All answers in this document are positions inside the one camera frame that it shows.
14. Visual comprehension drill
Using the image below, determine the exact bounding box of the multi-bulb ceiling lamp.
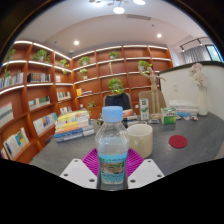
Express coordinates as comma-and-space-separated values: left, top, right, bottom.
88, 0, 147, 15

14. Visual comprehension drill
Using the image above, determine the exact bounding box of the cream ceramic mug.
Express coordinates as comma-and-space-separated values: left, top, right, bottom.
125, 123, 154, 159

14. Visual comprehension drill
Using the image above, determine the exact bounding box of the stack of colourful books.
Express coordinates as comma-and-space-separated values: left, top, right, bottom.
53, 110, 96, 144

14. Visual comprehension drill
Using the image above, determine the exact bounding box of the black track light rail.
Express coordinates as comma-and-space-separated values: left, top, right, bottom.
179, 37, 204, 52

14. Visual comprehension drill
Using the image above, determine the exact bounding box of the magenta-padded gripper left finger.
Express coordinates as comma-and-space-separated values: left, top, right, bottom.
59, 148, 102, 190

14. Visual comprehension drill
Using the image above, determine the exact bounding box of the dark-framed window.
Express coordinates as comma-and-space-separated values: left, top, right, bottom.
205, 44, 223, 63

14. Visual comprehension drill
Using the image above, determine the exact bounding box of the white vase with flowers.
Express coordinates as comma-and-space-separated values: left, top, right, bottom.
188, 62, 210, 117

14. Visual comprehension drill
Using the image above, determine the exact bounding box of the tall green-white carton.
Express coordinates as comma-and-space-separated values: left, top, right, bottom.
138, 97, 151, 121

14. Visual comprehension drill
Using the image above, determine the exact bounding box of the flat round red coaster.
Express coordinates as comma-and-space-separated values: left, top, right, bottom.
168, 134, 189, 150

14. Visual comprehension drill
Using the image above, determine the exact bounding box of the stack of dark books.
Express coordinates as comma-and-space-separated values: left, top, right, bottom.
96, 108, 139, 128

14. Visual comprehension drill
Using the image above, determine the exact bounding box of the wooden shelf unit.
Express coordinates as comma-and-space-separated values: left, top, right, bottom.
0, 39, 174, 164

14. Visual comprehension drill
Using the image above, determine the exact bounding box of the stack of white books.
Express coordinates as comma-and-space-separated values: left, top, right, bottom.
168, 99, 200, 118

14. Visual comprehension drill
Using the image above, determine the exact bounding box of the tan chair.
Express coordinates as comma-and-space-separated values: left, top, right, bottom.
138, 89, 168, 116

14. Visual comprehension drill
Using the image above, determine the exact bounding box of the ceiling air vent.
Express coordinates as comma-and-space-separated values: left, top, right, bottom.
125, 13, 152, 22

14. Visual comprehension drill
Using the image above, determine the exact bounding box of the clear blue-capped water bottle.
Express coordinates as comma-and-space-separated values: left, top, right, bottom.
94, 105, 130, 185

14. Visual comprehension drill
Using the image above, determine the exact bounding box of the dark chair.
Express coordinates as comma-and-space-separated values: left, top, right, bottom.
103, 92, 133, 112

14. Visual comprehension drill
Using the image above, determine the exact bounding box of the small green-white box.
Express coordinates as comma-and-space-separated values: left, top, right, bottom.
160, 106, 178, 126

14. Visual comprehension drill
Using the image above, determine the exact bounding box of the wooden artist mannequin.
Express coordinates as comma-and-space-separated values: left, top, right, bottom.
138, 65, 167, 120

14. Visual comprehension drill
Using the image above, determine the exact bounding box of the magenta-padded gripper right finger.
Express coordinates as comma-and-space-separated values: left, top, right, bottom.
126, 148, 165, 190

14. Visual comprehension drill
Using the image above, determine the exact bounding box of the grey sheer curtain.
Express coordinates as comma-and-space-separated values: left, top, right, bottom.
182, 45, 212, 64

